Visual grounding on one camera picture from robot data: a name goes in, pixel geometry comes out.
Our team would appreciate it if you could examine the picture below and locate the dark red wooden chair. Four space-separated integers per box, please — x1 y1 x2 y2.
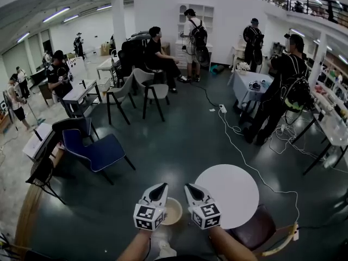
225 204 300 258

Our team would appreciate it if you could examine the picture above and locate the long white cable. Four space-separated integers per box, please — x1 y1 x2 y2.
217 109 300 225

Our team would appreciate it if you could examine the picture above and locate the beige wastebasket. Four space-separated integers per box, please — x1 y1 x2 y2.
159 197 183 226

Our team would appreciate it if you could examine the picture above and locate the black-legged marble table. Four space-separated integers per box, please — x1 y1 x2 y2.
289 110 348 176

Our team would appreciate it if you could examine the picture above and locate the round white table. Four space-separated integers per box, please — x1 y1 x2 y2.
195 164 260 229

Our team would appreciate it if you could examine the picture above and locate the small white side table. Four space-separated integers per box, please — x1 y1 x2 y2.
96 57 120 80

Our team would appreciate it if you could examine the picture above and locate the white desk with faucet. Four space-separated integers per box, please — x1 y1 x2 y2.
61 57 103 118

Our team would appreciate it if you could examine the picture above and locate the black balcony railing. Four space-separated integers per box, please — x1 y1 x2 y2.
225 0 348 28

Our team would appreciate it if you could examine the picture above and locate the white shelf cabinet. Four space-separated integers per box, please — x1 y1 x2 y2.
175 3 215 66

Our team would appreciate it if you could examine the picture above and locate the table with grey tablecloth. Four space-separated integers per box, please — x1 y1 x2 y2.
227 69 275 125

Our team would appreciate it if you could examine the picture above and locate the white vanity table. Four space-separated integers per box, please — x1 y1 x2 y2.
230 34 252 73

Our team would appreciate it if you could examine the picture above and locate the tangle of white cables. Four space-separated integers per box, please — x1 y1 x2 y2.
269 122 327 163

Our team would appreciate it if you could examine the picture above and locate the person's right forearm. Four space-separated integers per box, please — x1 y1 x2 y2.
208 224 258 261

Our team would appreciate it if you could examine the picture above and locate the grey chair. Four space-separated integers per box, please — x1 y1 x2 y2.
133 68 171 122
105 74 137 126

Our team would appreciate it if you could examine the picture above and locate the black padded chair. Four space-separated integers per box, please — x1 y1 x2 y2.
51 117 100 142

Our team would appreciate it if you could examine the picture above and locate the person's black shirt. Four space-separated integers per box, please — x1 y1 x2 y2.
153 254 218 261

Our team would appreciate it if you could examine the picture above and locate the white flower bouquet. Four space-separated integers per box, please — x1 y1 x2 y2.
235 61 251 76

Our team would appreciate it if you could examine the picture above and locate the white cardboard box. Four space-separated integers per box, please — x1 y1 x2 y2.
22 122 54 161

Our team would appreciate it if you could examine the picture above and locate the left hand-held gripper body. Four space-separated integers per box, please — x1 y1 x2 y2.
133 201 167 231

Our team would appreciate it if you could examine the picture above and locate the black office chair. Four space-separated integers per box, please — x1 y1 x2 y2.
116 31 153 88

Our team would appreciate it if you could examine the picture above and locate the person's left forearm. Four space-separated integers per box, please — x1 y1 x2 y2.
116 228 153 261

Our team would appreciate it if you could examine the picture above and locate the person's left white shoe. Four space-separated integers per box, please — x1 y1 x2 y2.
157 239 177 258

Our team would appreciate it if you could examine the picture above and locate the black mesh chair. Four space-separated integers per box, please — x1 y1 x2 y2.
26 156 67 206

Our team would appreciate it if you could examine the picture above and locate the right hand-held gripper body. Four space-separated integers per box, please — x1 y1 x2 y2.
188 198 222 230

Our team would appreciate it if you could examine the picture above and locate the white wooden rack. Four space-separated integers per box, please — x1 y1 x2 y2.
309 61 348 114

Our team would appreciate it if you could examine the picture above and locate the blue padded chair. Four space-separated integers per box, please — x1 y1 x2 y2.
62 128 136 186

